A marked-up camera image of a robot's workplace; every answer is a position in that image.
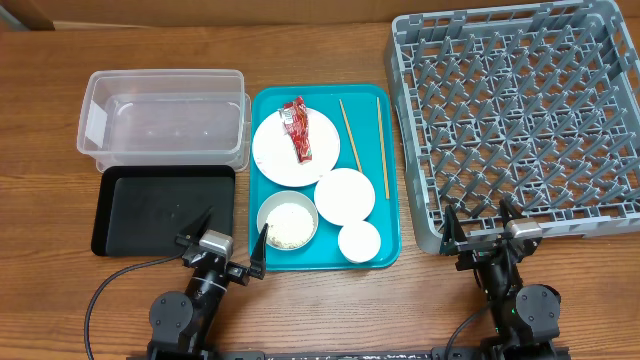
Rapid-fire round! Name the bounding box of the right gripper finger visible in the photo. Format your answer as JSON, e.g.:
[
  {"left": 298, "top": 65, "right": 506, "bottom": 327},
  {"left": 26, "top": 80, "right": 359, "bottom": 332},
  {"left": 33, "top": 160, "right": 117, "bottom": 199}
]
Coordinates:
[
  {"left": 499, "top": 198, "right": 523, "bottom": 225},
  {"left": 442, "top": 205, "right": 466, "bottom": 245}
]

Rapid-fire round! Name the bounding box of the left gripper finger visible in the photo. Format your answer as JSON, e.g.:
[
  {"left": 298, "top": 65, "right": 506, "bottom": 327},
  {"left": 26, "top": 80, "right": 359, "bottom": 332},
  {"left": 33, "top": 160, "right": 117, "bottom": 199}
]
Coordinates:
[
  {"left": 178, "top": 207, "right": 213, "bottom": 240},
  {"left": 249, "top": 223, "right": 269, "bottom": 278}
]

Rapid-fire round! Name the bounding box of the white rice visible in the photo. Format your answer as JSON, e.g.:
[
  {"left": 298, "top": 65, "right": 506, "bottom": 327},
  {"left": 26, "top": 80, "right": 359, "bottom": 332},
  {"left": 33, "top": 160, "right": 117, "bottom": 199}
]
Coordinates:
[{"left": 266, "top": 203, "right": 315, "bottom": 250}]

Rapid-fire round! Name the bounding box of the grey bowl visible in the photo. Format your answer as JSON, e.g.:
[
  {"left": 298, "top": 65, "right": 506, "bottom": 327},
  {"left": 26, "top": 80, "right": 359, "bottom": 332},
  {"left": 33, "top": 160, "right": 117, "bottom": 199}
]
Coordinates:
[{"left": 257, "top": 190, "right": 319, "bottom": 251}]

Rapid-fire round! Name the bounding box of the small white cup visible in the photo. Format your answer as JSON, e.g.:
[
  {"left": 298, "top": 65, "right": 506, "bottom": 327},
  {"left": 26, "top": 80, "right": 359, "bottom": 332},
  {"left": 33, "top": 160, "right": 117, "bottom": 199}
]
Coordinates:
[{"left": 338, "top": 221, "right": 381, "bottom": 264}]

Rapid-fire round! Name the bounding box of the medium white plate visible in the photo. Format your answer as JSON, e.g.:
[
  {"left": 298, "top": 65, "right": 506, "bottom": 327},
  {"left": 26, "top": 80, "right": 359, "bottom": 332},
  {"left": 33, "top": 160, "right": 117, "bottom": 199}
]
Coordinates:
[{"left": 314, "top": 168, "right": 376, "bottom": 226}]

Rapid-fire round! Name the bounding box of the large white plate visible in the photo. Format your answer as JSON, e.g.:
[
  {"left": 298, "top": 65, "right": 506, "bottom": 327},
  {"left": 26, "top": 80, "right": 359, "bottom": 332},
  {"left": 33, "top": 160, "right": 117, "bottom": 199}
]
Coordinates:
[{"left": 252, "top": 108, "right": 341, "bottom": 187}]

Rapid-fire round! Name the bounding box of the red snack wrapper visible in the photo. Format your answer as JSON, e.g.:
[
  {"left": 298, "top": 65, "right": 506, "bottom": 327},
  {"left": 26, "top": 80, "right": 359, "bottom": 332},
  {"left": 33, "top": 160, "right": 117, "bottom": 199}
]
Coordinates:
[{"left": 279, "top": 97, "right": 313, "bottom": 164}]

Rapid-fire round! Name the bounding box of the wooden chopstick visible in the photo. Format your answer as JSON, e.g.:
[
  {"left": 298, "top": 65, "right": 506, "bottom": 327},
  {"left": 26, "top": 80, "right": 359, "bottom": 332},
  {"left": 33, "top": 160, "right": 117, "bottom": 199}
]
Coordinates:
[
  {"left": 339, "top": 99, "right": 363, "bottom": 173},
  {"left": 376, "top": 97, "right": 390, "bottom": 200}
]

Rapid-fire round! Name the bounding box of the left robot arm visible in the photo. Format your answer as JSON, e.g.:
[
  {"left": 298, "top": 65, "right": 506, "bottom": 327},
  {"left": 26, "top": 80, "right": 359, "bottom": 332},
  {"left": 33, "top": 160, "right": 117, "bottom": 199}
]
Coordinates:
[{"left": 146, "top": 209, "right": 268, "bottom": 359}]

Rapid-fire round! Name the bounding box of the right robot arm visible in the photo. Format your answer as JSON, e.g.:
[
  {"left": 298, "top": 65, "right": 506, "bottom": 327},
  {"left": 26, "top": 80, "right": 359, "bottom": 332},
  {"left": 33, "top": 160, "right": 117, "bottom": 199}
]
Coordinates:
[{"left": 440, "top": 199, "right": 570, "bottom": 360}]

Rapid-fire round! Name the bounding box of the grey dishwasher rack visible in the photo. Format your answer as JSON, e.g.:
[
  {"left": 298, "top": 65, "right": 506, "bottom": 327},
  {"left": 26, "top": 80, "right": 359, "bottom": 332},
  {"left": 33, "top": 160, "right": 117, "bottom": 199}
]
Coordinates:
[{"left": 385, "top": 1, "right": 639, "bottom": 254}]

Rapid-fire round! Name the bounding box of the black plastic tray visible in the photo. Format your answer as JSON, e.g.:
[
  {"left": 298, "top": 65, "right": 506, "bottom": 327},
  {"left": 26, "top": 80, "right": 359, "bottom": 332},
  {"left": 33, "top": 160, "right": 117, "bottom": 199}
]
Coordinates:
[{"left": 91, "top": 165, "right": 236, "bottom": 257}]

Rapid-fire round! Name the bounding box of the teal serving tray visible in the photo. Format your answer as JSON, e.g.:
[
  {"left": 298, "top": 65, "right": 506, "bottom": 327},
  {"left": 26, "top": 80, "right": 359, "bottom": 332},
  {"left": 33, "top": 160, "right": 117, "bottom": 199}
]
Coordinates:
[{"left": 248, "top": 84, "right": 402, "bottom": 271}]

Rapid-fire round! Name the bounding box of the clear plastic bin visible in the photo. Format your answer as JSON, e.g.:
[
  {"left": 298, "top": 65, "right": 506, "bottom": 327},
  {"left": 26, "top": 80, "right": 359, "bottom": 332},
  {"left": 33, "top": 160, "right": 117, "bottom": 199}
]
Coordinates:
[{"left": 76, "top": 69, "right": 251, "bottom": 172}]

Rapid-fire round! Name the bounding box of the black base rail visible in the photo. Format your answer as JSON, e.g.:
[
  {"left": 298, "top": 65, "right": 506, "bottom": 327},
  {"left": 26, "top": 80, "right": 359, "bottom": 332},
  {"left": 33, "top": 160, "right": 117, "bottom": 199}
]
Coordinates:
[{"left": 126, "top": 347, "right": 571, "bottom": 360}]

